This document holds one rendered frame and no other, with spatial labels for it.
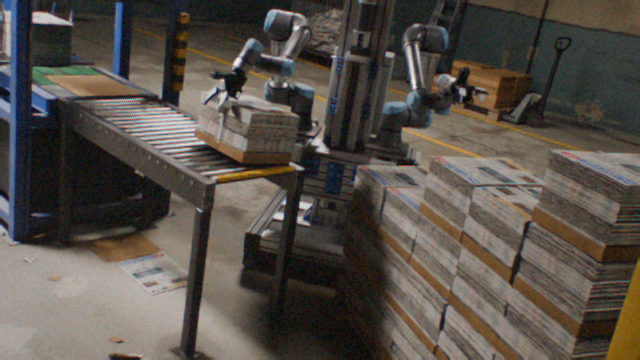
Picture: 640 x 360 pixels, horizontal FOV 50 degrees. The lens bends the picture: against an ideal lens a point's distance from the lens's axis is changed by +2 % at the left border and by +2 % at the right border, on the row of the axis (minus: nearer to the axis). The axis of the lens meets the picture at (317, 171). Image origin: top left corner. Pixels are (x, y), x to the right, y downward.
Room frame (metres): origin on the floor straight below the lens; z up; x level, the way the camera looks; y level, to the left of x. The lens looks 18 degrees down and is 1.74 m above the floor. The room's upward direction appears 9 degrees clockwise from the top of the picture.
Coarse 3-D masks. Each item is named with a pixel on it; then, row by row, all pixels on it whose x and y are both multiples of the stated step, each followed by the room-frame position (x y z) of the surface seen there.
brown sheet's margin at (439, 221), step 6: (420, 204) 2.47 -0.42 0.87; (420, 210) 2.47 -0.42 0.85; (426, 210) 2.43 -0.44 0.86; (432, 210) 2.39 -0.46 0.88; (426, 216) 2.42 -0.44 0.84; (432, 216) 2.39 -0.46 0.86; (438, 216) 2.35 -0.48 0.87; (432, 222) 2.38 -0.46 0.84; (438, 222) 2.35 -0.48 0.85; (444, 222) 2.31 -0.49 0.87; (444, 228) 2.31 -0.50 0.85; (450, 228) 2.28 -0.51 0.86; (450, 234) 2.27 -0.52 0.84; (456, 234) 2.24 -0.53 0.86; (462, 234) 2.22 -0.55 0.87; (456, 240) 2.23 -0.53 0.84
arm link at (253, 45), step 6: (252, 42) 2.95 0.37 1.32; (258, 42) 2.95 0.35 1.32; (246, 48) 2.93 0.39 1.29; (252, 48) 2.93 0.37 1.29; (258, 48) 2.94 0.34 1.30; (240, 54) 2.93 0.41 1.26; (246, 54) 2.92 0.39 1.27; (252, 54) 2.92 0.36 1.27; (258, 54) 2.95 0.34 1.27; (246, 60) 2.91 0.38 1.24; (252, 60) 2.92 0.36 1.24; (258, 60) 2.97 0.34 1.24
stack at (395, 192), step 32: (384, 192) 2.75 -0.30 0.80; (416, 192) 2.73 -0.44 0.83; (352, 224) 2.95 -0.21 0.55; (384, 224) 2.69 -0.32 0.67; (416, 224) 2.48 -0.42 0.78; (384, 256) 2.64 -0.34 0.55; (416, 256) 2.44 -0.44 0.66; (448, 256) 2.27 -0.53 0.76; (352, 288) 2.86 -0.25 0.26; (416, 288) 2.39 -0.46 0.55; (448, 288) 2.22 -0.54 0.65; (480, 288) 2.08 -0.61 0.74; (512, 288) 1.95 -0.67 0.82; (352, 320) 2.79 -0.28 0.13; (384, 320) 2.57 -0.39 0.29; (416, 320) 2.35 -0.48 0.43; (448, 320) 2.18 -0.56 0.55; (416, 352) 2.31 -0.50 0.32; (448, 352) 2.14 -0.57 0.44; (480, 352) 2.00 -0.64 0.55
